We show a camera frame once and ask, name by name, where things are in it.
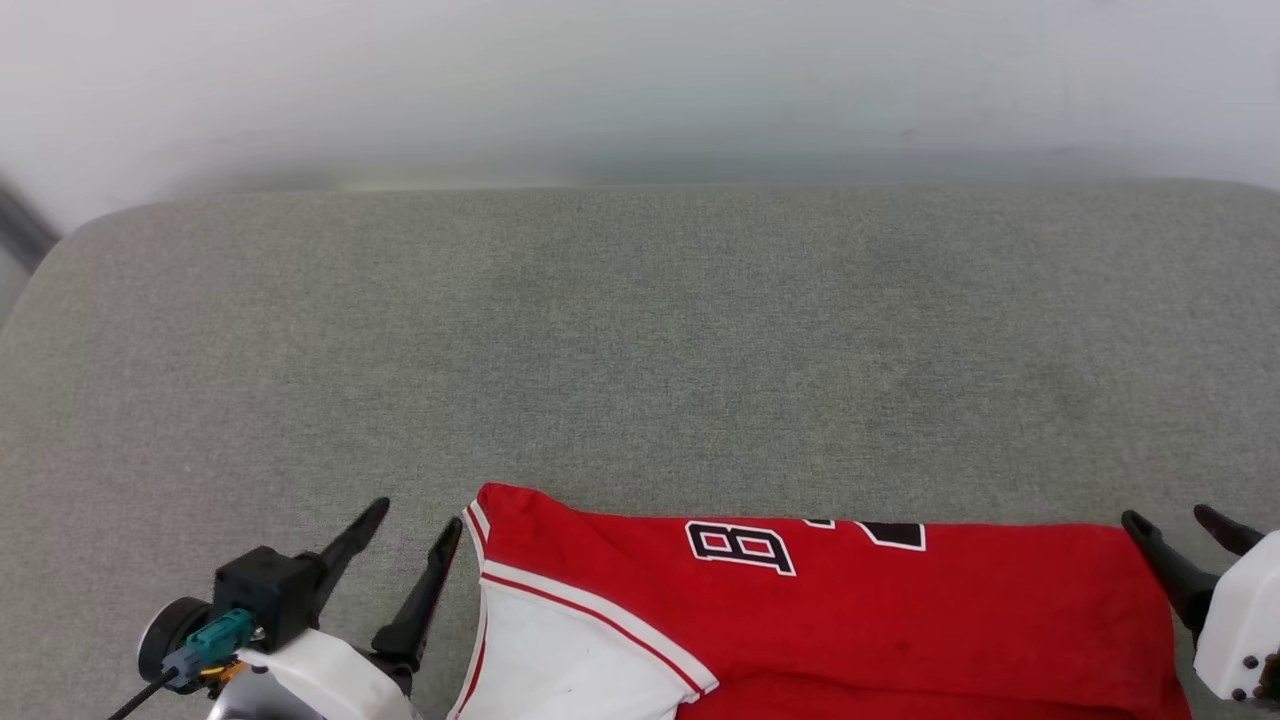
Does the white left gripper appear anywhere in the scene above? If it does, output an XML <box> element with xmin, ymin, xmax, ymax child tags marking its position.
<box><xmin>233</xmin><ymin>497</ymin><xmax>465</xmax><ymax>720</ymax></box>

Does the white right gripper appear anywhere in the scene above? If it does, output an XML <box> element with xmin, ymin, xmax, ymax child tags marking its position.
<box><xmin>1121</xmin><ymin>504</ymin><xmax>1280</xmax><ymax>707</ymax></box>

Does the red and white sports jersey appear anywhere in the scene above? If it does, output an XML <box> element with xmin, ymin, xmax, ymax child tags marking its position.
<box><xmin>447</xmin><ymin>483</ymin><xmax>1192</xmax><ymax>720</ymax></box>

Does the teal cable connector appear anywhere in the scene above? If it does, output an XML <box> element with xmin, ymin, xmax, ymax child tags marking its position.
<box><xmin>162</xmin><ymin>608</ymin><xmax>257</xmax><ymax>693</ymax></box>

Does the thin black cable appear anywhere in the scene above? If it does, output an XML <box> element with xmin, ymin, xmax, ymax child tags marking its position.
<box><xmin>105</xmin><ymin>668</ymin><xmax>183</xmax><ymax>720</ymax></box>

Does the grey wall trim strip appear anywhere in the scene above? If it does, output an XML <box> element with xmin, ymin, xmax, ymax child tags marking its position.
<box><xmin>0</xmin><ymin>180</ymin><xmax>61</xmax><ymax>273</ymax></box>

